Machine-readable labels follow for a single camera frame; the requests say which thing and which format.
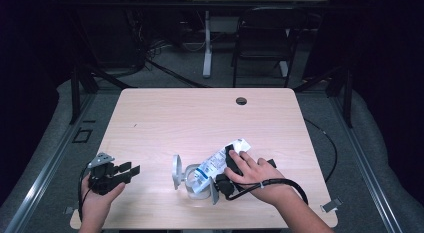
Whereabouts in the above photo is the black floor outlet frame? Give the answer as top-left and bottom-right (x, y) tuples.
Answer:
(72, 127), (94, 144)

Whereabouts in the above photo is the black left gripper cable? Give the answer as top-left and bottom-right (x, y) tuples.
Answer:
(77, 162), (98, 223)

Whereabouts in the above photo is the aluminium floor rail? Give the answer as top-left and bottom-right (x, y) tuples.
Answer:
(329, 96), (405, 233)
(4, 92), (98, 233)

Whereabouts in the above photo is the black cable beside table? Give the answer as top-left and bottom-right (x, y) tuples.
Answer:
(304, 118), (339, 184)

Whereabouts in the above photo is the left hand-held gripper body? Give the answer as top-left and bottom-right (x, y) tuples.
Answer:
(87, 152), (131, 196)

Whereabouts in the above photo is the white and blue salt bag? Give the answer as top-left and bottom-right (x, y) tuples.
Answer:
(192, 138), (252, 195)

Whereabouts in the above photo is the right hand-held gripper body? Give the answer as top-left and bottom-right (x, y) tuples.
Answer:
(209, 172), (246, 206)

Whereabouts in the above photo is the clear jar with white lid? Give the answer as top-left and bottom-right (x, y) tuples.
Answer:
(171, 154), (214, 201)

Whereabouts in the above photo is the black metal stand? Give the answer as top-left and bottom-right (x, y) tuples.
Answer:
(293, 66), (354, 129)
(68, 64), (134, 125)

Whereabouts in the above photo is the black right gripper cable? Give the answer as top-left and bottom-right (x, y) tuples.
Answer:
(228, 177), (310, 206)

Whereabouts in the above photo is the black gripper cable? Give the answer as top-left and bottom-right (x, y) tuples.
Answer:
(228, 177), (310, 206)
(77, 162), (98, 223)

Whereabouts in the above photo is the black folding chair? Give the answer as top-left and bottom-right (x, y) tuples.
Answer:
(231, 6), (309, 88)

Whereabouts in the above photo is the white desk leg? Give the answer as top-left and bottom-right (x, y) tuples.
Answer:
(202, 10), (214, 79)
(279, 27), (290, 78)

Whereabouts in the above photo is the person's right hand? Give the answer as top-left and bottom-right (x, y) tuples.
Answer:
(223, 150), (292, 206)

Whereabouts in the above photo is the black floor cable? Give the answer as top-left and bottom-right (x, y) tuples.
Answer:
(144, 57), (210, 89)

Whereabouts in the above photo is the person's left hand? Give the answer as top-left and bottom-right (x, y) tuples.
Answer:
(80, 174), (126, 221)

